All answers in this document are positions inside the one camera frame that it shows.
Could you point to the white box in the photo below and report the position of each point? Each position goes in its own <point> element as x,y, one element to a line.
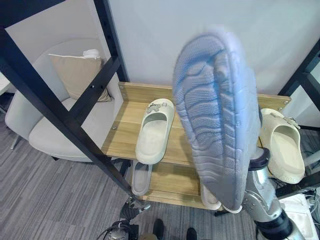
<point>296,215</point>

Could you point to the black metal shoe rack frame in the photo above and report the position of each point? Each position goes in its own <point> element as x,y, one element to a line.
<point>50,100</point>

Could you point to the grey fabric slipper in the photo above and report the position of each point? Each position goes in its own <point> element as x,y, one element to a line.
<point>140,180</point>

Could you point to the cream slipper with bear charm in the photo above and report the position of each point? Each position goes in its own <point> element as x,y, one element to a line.
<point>153,135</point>

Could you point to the white foam slipper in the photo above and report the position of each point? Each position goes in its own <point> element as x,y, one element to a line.
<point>208,198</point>

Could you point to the narrow wooden rack shelf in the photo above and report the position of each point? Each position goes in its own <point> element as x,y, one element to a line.
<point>175,182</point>

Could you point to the cream slipper with grey charm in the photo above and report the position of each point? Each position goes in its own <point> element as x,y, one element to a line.
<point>285,150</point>

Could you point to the wide wooden rack shelf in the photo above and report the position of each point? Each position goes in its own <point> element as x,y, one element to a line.
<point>125,125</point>

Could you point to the beige cushion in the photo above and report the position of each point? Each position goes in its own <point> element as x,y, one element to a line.
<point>75,75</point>

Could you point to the white folded cloth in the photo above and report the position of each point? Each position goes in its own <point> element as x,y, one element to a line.
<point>91,53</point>

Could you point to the dark robot foot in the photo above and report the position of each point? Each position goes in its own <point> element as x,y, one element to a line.
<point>191,234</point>
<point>158,230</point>

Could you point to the light grey armchair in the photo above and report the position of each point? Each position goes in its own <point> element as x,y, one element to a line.
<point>47,135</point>

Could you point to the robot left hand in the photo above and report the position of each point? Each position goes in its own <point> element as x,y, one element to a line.
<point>132,207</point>

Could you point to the light blue foam slipper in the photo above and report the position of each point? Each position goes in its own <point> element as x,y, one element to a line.
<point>212,120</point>

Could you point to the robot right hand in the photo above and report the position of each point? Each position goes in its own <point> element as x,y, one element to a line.
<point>261,155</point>

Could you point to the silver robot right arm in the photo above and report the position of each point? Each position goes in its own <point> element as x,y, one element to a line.
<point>265,197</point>

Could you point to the dark robot right foot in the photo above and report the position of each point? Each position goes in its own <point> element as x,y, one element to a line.
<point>191,234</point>

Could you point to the dark robot left foot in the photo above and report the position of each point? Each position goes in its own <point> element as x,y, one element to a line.
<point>158,230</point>

